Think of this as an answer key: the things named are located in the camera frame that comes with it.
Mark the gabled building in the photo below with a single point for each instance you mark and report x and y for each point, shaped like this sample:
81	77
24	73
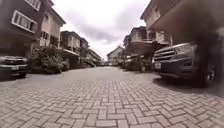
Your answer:
115	55

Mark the dark bushes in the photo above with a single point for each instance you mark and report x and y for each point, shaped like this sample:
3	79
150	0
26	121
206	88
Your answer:
136	63

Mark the building with balcony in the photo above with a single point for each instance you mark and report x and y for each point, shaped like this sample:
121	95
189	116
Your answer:
140	40

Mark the grey brick paved road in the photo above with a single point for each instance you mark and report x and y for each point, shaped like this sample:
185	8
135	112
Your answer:
100	100

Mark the row of buildings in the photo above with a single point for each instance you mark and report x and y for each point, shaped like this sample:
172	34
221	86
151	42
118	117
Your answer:
75	46

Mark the leafy green bush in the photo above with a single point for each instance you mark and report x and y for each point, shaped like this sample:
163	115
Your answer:
50	60

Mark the grey pickup vehicle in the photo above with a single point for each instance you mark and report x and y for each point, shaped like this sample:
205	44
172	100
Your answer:
176	62

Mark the beige building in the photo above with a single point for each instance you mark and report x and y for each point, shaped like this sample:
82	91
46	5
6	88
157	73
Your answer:
50	30

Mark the brown building with overhang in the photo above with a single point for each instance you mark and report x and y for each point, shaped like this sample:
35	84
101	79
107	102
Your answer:
180	20

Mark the dark parked car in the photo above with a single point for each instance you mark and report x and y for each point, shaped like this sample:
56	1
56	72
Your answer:
11	65

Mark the dark brown building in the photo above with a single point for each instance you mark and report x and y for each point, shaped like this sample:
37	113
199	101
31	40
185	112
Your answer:
16	28

